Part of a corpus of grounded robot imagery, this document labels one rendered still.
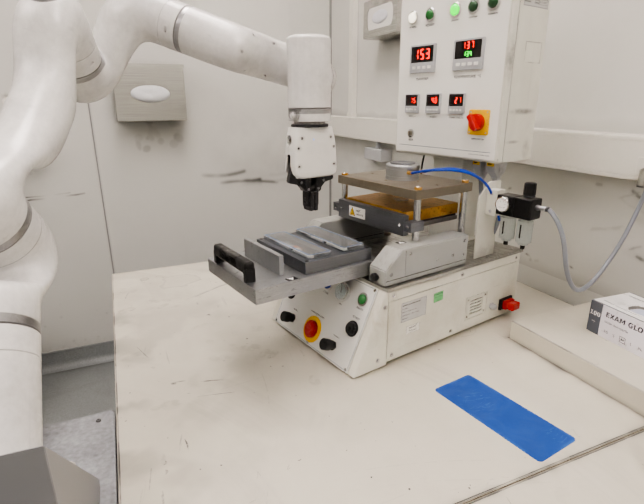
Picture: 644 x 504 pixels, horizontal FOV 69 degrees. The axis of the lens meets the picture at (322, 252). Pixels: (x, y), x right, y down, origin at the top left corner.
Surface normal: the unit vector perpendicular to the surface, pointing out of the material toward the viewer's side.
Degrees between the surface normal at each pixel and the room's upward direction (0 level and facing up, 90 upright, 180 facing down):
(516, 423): 0
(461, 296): 90
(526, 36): 90
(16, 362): 59
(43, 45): 81
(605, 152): 90
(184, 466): 0
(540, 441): 0
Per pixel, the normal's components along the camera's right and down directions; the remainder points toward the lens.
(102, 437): 0.00, -0.95
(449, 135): -0.82, 0.18
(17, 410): 0.85, -0.42
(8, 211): 0.98, 0.15
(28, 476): 0.37, 0.29
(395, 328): 0.58, 0.25
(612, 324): -0.94, 0.11
